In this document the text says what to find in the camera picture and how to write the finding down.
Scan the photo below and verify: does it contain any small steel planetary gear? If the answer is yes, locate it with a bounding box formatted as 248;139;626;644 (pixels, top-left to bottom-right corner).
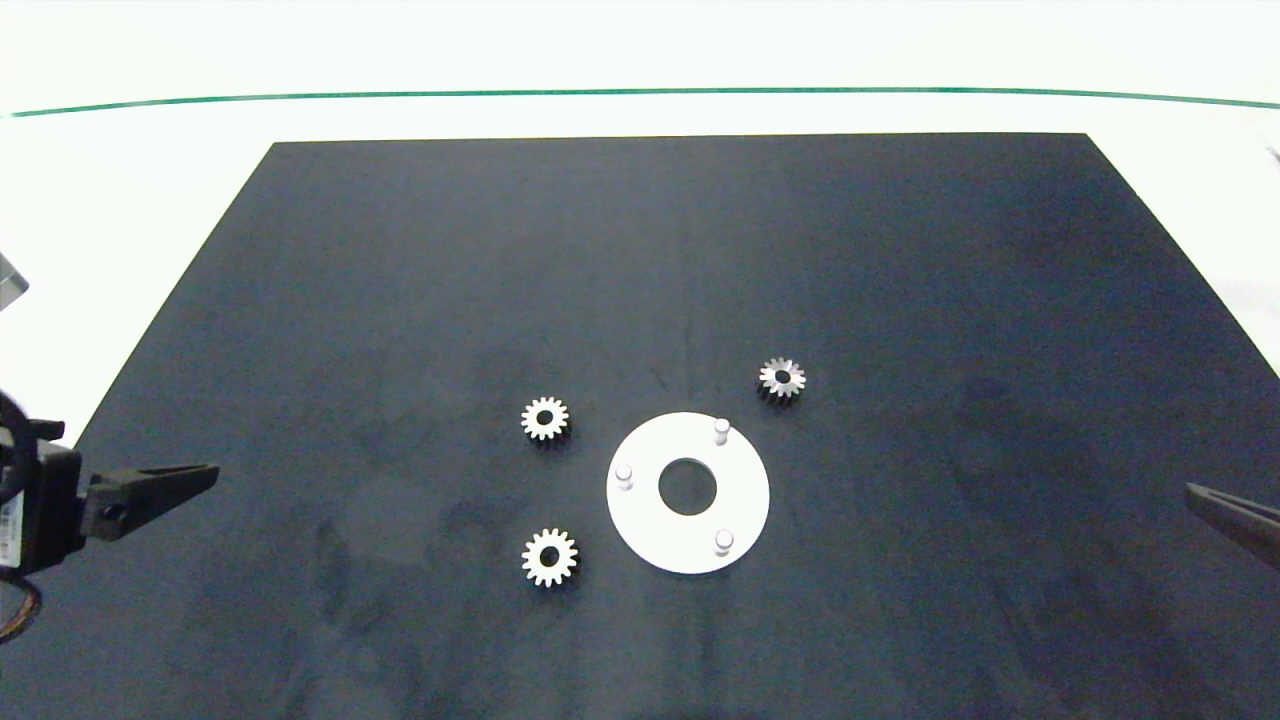
520;396;571;442
521;528;579;588
758;357;807;400

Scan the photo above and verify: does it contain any dark rectangular work mat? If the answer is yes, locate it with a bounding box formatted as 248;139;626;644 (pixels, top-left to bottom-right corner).
0;132;1280;720

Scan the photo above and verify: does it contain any round white pin plate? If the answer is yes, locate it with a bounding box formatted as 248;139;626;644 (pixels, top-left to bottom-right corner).
606;411;771;575

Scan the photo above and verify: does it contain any thin braided cable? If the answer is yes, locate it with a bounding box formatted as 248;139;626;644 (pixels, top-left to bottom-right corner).
0;578;43;644

